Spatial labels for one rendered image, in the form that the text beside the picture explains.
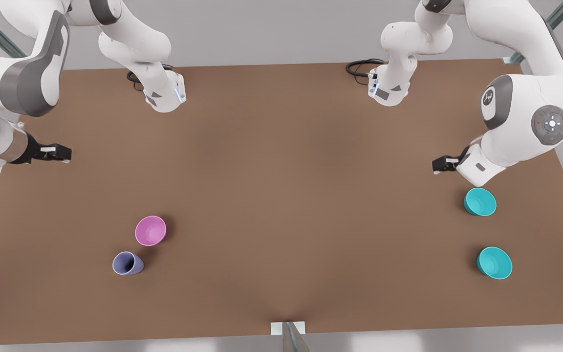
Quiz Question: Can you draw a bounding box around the pink bowl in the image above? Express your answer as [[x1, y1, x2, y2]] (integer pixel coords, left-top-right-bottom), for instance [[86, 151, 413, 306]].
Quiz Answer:
[[135, 216, 167, 246]]

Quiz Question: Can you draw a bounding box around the black cable loop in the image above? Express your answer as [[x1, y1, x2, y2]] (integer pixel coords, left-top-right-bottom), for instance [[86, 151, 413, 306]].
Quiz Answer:
[[127, 64, 174, 91], [346, 59, 386, 87]]

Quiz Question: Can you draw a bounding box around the lavender blue cup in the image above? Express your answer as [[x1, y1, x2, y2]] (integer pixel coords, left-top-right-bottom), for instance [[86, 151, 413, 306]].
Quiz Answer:
[[112, 251, 145, 276]]

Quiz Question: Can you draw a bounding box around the teal bowl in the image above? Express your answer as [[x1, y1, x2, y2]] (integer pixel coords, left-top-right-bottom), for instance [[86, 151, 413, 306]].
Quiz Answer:
[[476, 246, 513, 280], [463, 188, 498, 217]]

